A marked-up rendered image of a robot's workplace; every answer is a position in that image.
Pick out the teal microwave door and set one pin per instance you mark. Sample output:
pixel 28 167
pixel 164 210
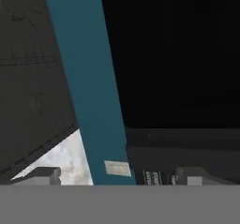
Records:
pixel 90 77

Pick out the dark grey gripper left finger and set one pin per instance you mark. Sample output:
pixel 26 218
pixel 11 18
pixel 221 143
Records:
pixel 42 175

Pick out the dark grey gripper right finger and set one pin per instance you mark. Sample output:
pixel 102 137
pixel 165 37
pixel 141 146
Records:
pixel 196 175

